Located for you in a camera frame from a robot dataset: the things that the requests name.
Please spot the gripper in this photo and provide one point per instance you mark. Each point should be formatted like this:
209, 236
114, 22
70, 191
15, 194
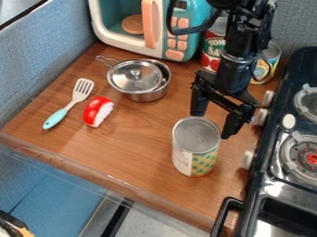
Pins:
233, 78

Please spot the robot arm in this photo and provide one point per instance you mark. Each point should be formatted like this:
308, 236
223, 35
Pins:
247, 27

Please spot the green and yellow can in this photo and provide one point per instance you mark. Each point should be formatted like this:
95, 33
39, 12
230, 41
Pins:
195, 146

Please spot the red tomato soup can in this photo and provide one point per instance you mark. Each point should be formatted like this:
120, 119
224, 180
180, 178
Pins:
212, 46

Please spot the yellow and blue can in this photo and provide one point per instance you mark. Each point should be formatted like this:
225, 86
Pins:
266, 66

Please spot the toy stove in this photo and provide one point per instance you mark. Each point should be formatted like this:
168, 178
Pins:
285, 148

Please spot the silver pot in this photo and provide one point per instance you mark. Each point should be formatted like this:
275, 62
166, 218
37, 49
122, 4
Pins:
142, 83

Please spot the silver pot lid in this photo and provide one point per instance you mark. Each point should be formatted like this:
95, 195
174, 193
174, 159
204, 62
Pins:
135, 76

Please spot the toy microwave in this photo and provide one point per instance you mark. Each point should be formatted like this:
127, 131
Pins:
157, 27

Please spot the red and white toy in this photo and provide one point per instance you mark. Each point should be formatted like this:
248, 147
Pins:
98, 111

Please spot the white and teal spatula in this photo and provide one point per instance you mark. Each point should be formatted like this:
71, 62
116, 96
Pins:
68, 103

